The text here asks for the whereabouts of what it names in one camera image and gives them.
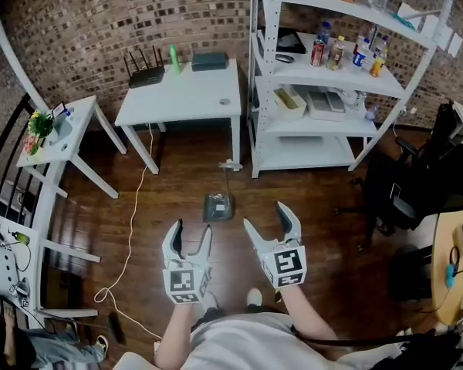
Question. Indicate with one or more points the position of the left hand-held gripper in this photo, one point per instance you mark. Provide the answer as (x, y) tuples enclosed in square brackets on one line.
[(187, 281)]

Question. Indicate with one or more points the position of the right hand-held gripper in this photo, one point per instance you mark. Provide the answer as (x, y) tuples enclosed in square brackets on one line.
[(285, 264)]

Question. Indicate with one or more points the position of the person's right forearm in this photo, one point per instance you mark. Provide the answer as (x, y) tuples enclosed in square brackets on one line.
[(308, 318)]

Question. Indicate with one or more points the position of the person's left forearm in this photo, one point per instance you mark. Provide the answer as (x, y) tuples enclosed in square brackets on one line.
[(175, 334)]

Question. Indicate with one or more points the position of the black-framed white board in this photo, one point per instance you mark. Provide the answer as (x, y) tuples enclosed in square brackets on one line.
[(58, 110)]

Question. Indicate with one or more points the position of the person's white shoe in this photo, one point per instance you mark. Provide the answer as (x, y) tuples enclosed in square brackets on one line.
[(254, 297), (210, 301)]

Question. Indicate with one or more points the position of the person's dark trousers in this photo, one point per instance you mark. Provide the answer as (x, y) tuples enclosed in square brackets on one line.
[(216, 316)]

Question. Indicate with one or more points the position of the white tray with yellow contents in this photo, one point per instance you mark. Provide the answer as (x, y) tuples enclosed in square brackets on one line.
[(289, 104)]

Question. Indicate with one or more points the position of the black office chair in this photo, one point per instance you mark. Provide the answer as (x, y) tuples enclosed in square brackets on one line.
[(409, 191)]

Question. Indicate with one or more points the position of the black stool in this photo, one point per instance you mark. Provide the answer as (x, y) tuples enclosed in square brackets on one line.
[(411, 274)]

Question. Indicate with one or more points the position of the white desk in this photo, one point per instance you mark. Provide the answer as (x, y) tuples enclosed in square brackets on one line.
[(181, 96)]

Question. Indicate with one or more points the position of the white work table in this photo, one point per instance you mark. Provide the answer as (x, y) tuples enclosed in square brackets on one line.
[(34, 237)]

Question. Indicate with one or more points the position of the lying clear water bottle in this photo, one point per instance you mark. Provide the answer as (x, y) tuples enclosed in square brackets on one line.
[(372, 113)]

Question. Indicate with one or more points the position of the small clear bottle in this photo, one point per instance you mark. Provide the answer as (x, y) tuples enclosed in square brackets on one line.
[(358, 99)]

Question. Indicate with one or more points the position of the small white side table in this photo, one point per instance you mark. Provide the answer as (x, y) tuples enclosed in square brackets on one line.
[(79, 129)]

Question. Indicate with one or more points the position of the white metal shelving rack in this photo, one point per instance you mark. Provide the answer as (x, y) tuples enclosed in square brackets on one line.
[(320, 75)]

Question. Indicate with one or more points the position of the green oval gadget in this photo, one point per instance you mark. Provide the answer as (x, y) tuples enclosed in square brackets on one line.
[(21, 237)]

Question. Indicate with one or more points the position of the round wooden table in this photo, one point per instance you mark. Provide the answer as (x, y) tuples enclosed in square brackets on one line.
[(443, 245)]

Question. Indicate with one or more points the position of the grey cup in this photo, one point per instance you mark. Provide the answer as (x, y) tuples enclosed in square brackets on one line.
[(61, 131)]

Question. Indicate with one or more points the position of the black router with antennas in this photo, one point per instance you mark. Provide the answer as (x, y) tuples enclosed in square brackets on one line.
[(146, 77)]

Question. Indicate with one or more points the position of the black computer mouse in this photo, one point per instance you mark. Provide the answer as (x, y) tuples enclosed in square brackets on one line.
[(284, 58)]

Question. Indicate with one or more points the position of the teal handheld object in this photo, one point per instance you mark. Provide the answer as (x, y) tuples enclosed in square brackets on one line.
[(450, 276)]

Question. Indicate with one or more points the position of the black rectangular box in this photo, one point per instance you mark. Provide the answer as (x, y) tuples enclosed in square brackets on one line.
[(210, 62)]

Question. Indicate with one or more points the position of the red drink can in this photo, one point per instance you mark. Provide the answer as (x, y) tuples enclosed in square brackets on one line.
[(318, 54)]

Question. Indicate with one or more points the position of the yellow-capped tea bottle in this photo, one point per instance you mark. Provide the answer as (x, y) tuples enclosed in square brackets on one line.
[(335, 56)]

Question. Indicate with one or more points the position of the green bottle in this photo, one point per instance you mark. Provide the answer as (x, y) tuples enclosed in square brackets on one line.
[(174, 60)]

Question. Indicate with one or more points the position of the green potted plant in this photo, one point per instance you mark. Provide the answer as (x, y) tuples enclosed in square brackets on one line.
[(40, 123)]

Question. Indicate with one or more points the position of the black tablet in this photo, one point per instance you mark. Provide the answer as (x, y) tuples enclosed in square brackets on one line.
[(291, 41)]

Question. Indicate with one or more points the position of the blue-label water bottle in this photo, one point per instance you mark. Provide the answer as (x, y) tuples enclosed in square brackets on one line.
[(359, 58)]

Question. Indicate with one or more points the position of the black body-worn pack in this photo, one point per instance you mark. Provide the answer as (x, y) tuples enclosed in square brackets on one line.
[(432, 351)]

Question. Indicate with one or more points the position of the orange juice bottle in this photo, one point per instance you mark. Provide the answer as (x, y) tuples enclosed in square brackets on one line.
[(377, 66)]

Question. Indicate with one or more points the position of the blue-capped drink bottle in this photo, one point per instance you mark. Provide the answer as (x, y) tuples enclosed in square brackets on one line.
[(324, 33)]

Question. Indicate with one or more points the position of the black metal railing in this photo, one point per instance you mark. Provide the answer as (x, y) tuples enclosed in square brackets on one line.
[(11, 137)]

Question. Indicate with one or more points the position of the teal item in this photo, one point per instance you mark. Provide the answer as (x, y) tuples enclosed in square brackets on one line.
[(404, 21)]

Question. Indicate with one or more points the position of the white slanted pole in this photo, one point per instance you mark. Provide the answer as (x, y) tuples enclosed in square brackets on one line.
[(11, 44)]

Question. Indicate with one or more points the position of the white wall paper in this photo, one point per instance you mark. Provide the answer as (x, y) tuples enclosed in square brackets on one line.
[(443, 37), (455, 44)]

